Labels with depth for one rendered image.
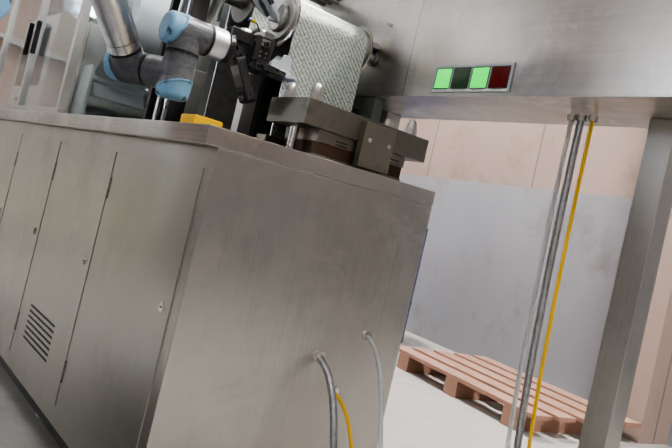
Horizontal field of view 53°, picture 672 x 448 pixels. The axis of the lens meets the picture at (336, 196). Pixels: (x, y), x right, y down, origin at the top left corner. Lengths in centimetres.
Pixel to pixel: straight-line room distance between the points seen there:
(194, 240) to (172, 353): 23
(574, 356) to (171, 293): 348
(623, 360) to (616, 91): 55
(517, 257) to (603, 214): 73
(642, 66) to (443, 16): 60
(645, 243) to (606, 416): 37
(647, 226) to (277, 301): 80
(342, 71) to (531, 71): 52
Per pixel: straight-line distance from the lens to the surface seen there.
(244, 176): 140
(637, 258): 156
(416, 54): 189
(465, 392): 381
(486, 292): 515
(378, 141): 166
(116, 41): 162
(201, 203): 138
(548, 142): 504
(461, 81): 173
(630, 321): 156
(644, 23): 151
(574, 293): 463
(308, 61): 180
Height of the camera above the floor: 78
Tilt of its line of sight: 2 degrees up
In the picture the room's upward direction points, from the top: 13 degrees clockwise
